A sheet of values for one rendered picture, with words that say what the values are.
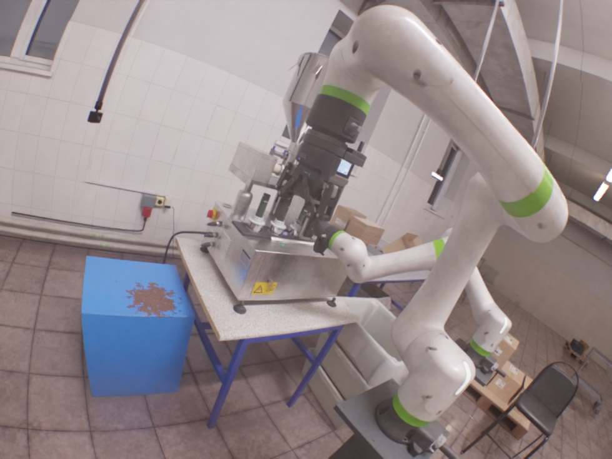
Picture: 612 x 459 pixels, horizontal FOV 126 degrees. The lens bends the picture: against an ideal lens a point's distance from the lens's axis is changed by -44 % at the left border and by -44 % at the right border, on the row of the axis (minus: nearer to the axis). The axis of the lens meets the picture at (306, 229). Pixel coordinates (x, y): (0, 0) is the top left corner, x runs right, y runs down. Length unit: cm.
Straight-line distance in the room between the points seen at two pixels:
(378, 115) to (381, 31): 338
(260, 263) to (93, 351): 85
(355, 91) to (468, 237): 41
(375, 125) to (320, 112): 323
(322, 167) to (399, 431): 60
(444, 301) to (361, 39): 57
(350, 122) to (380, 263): 73
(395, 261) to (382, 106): 287
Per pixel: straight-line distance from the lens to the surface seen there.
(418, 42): 36
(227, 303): 115
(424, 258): 109
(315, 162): 45
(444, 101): 38
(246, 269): 106
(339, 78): 46
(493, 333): 129
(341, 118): 44
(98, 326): 125
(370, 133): 366
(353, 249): 99
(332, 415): 190
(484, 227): 67
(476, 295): 138
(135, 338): 131
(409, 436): 75
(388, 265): 109
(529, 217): 53
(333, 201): 44
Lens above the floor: 141
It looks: 15 degrees down
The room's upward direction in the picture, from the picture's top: 24 degrees clockwise
